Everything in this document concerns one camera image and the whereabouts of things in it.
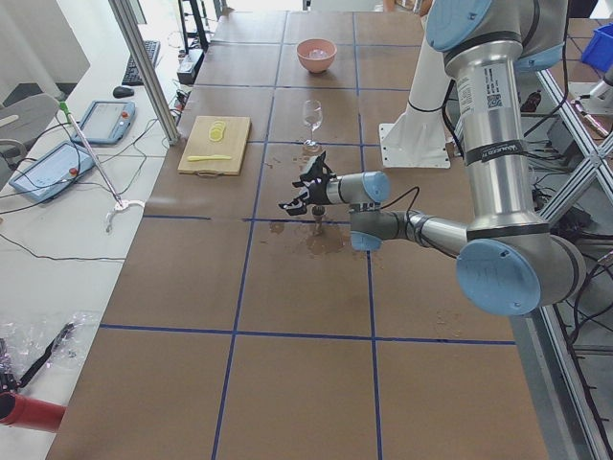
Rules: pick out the blue teach pendant far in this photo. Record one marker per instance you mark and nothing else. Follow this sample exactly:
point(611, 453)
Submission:
point(106, 123)

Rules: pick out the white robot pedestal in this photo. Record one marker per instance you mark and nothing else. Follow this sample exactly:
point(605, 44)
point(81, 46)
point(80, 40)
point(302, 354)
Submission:
point(417, 138)

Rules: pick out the blue teach pendant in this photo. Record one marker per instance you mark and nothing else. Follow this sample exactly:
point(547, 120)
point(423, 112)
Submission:
point(106, 123)
point(52, 173)

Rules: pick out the grabber stick with claw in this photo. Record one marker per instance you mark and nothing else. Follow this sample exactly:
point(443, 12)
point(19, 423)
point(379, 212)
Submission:
point(121, 204)

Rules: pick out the blue storage bin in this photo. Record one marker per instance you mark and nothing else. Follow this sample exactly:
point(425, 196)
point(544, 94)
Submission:
point(599, 51)

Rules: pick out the aluminium frame post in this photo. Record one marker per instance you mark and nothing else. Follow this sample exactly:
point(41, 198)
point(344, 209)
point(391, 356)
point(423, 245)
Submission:
point(127, 23)

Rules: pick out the lemon slice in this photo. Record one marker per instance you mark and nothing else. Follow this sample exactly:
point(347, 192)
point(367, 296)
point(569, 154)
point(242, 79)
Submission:
point(216, 135)

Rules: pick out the clear wine glass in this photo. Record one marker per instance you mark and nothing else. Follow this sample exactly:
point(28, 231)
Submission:
point(313, 118)

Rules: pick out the bamboo cutting board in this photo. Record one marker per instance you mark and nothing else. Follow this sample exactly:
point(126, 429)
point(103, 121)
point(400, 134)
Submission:
point(236, 131)

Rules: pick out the pink bowl of ice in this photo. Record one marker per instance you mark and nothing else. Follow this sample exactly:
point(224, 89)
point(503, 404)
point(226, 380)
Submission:
point(316, 54)

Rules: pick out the blue teach pendant near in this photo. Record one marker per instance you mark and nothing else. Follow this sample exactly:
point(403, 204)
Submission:
point(52, 173)

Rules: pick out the clear plastic bag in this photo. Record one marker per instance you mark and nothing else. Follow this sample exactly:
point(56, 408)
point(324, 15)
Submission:
point(31, 345)

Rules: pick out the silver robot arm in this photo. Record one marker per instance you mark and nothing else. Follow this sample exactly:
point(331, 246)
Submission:
point(507, 260)

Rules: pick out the steel double jigger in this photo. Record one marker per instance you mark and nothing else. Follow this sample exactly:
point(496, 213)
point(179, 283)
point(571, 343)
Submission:
point(318, 213)

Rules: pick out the grey office chair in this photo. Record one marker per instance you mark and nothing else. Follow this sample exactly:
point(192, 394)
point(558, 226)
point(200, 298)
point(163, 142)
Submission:
point(22, 123)

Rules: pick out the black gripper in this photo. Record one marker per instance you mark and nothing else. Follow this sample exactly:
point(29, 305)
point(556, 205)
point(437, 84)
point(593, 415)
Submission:
point(319, 193)

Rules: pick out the yellow plastic knife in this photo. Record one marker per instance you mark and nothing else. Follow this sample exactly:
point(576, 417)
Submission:
point(213, 157)

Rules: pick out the red cylinder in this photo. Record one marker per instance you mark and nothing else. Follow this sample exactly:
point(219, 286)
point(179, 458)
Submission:
point(21, 411)

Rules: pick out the black computer mouse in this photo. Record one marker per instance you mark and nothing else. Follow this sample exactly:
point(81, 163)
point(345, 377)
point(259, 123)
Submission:
point(120, 92)

